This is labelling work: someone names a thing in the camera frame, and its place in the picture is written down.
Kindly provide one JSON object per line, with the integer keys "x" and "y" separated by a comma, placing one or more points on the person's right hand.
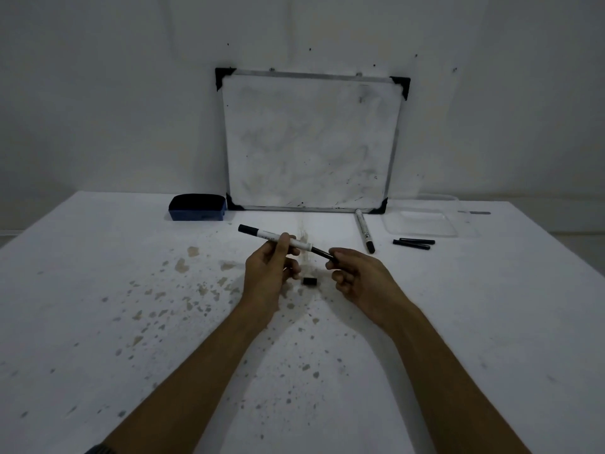
{"x": 368, "y": 283}

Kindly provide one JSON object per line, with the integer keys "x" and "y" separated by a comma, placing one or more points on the person's left hand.
{"x": 262, "y": 278}

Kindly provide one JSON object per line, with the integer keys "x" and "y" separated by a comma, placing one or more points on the person's right thumb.
{"x": 345, "y": 254}

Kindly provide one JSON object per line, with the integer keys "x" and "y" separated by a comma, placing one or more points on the person's left thumb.
{"x": 282, "y": 244}

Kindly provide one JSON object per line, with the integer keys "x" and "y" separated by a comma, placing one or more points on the white marker with black cap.
{"x": 364, "y": 229}
{"x": 264, "y": 234}

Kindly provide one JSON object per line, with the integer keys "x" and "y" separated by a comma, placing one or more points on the black ink refill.
{"x": 411, "y": 245}
{"x": 320, "y": 252}
{"x": 416, "y": 241}

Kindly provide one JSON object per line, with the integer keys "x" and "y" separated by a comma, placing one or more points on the person's left forearm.
{"x": 189, "y": 373}

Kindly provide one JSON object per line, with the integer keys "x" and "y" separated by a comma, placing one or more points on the person's right forearm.
{"x": 453, "y": 387}

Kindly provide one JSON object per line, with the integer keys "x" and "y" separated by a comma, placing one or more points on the small black marker end cap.
{"x": 309, "y": 281}

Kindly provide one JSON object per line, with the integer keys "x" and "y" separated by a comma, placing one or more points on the clear plastic tray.
{"x": 419, "y": 223}

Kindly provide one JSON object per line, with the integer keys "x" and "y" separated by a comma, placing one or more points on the blue whiteboard eraser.
{"x": 196, "y": 207}

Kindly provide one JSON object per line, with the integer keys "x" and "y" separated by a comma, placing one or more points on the white board with black corners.
{"x": 307, "y": 137}

